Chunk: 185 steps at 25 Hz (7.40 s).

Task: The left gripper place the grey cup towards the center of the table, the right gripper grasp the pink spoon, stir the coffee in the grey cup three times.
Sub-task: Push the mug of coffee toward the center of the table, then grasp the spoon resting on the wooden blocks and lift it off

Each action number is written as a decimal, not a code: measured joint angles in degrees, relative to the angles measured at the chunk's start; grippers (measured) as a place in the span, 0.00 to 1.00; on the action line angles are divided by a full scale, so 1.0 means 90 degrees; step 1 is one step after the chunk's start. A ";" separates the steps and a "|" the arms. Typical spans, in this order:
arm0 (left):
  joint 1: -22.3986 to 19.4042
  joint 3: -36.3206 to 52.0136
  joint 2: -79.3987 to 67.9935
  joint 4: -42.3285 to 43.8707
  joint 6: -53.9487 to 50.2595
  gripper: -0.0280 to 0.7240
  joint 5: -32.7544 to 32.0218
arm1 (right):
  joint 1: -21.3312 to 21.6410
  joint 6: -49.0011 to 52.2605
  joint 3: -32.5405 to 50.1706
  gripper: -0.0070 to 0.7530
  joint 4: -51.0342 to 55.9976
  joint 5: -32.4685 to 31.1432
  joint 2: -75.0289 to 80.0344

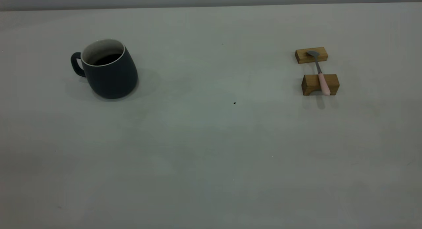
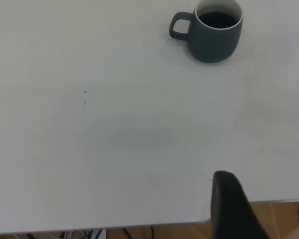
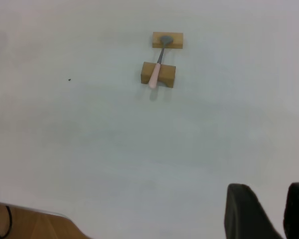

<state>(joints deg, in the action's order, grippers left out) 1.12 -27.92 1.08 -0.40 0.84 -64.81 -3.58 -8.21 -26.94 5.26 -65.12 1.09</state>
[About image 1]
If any dark grey ceramic mug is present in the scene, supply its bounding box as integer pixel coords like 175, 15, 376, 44
71, 39, 139, 100

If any pink handled metal spoon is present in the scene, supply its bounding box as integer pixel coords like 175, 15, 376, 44
306, 50, 331, 96

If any arched wooden block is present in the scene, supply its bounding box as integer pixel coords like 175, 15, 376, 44
302, 74, 340, 96

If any flat rectangular wooden block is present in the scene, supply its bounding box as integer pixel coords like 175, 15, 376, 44
295, 47, 328, 64

